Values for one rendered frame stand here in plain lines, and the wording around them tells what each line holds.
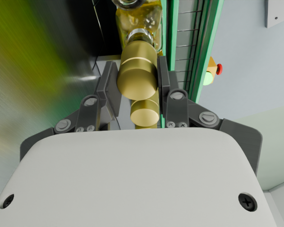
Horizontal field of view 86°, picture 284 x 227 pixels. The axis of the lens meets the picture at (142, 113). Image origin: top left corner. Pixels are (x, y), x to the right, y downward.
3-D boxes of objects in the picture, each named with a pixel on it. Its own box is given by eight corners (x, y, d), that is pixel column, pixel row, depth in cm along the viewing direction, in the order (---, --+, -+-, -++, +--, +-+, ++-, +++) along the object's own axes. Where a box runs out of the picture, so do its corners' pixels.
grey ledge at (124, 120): (102, 45, 49) (93, 64, 42) (128, 43, 49) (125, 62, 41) (137, 163, 121) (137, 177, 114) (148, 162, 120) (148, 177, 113)
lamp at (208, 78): (199, 71, 51) (201, 76, 49) (213, 70, 51) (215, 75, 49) (197, 82, 55) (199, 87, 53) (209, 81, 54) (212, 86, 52)
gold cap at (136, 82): (117, 42, 14) (110, 69, 11) (156, 38, 14) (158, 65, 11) (125, 74, 17) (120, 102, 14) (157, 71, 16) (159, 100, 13)
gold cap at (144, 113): (130, 83, 19) (126, 109, 16) (158, 81, 19) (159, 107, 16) (133, 102, 22) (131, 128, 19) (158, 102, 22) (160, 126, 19)
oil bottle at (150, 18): (127, -21, 30) (110, 17, 16) (156, -25, 29) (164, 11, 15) (132, 12, 34) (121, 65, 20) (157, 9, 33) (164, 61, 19)
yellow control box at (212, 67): (191, 56, 55) (196, 68, 50) (213, 55, 54) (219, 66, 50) (189, 73, 60) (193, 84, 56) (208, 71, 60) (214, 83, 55)
